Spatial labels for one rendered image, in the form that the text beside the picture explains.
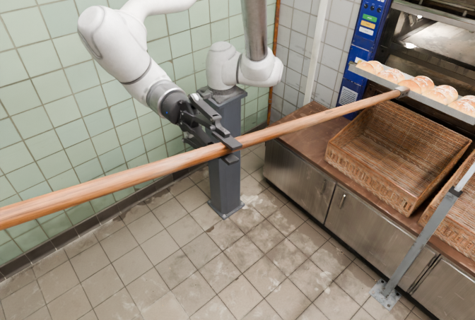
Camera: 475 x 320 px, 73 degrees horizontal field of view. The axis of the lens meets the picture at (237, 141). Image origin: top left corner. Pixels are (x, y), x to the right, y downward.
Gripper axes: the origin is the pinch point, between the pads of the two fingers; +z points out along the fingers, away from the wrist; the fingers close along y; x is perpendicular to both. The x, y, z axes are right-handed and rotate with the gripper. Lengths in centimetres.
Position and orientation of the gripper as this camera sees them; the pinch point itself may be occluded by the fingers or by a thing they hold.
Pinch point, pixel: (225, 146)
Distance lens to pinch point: 70.1
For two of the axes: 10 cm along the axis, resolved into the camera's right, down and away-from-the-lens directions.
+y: -2.0, 8.3, 5.2
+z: 6.6, 5.0, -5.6
